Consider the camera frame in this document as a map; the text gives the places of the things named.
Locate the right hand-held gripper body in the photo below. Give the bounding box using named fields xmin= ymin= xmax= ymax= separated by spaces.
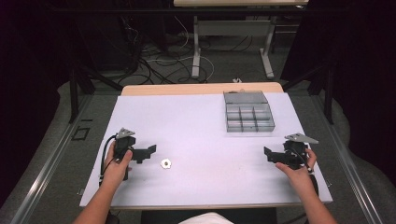
xmin=279 ymin=133 xmax=319 ymax=171

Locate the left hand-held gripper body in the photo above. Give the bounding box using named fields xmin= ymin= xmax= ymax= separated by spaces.
xmin=112 ymin=127 xmax=148 ymax=182

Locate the clear plastic compartment box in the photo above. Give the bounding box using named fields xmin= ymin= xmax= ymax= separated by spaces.
xmin=222 ymin=90 xmax=276 ymax=133

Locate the person's right hand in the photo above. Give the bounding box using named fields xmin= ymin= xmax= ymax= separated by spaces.
xmin=275 ymin=147 xmax=318 ymax=190

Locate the person's left hand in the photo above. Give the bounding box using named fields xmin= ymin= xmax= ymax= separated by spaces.
xmin=103 ymin=148 xmax=134 ymax=189

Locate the white table mat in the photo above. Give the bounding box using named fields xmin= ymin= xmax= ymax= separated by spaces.
xmin=79 ymin=91 xmax=333 ymax=208

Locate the black metal stand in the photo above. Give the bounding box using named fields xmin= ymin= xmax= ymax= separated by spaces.
xmin=280 ymin=60 xmax=336 ymax=126
xmin=68 ymin=60 xmax=125 ymax=124

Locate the person's white clothing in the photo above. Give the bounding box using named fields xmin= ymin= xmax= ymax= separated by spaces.
xmin=177 ymin=212 xmax=235 ymax=224

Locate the white desk with metal legs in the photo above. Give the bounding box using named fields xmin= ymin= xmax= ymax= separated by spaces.
xmin=173 ymin=0 xmax=310 ymax=80

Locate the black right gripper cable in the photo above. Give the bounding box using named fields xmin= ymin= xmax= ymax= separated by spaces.
xmin=288 ymin=147 xmax=319 ymax=197

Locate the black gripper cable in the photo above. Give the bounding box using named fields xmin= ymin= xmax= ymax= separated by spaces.
xmin=288 ymin=147 xmax=319 ymax=197
xmin=98 ymin=134 xmax=118 ymax=188

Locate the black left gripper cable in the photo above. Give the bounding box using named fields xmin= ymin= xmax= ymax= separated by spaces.
xmin=98 ymin=134 xmax=118 ymax=188

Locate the metal floor rail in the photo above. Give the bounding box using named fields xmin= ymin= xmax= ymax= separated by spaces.
xmin=9 ymin=93 xmax=95 ymax=224
xmin=310 ymin=92 xmax=385 ymax=224

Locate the bundle of black floor cables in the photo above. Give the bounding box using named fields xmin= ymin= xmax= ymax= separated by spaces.
xmin=120 ymin=17 xmax=209 ymax=86

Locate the white floor cable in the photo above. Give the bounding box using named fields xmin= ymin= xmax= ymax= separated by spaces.
xmin=145 ymin=15 xmax=217 ymax=82

